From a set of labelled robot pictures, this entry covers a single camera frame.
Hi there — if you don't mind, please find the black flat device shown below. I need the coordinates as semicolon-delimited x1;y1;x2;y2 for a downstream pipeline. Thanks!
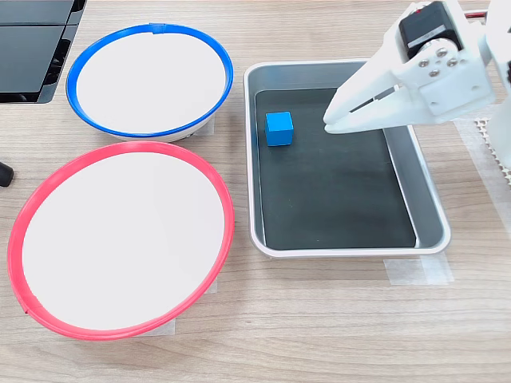
0;0;89;106

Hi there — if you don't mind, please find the red-rimmed white plate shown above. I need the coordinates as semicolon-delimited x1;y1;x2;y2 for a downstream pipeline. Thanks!
6;140;236;342

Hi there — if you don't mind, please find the steel tray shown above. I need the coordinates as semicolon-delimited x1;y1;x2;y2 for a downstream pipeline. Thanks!
243;58;453;259

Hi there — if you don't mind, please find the small blue cube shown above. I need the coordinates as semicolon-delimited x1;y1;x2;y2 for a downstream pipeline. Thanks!
264;111;295;148

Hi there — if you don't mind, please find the clear tape strip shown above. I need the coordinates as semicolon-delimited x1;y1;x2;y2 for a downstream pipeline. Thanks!
382;253;454;286

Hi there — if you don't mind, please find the black tray mat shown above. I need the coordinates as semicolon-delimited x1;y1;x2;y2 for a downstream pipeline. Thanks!
253;87;418;251

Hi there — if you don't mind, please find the blue-rimmed white plate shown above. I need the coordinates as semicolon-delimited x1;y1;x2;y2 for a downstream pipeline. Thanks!
65;22;235;144

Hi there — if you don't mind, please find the small black rounded object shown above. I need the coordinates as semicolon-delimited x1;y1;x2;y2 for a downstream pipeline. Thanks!
0;160;15;188

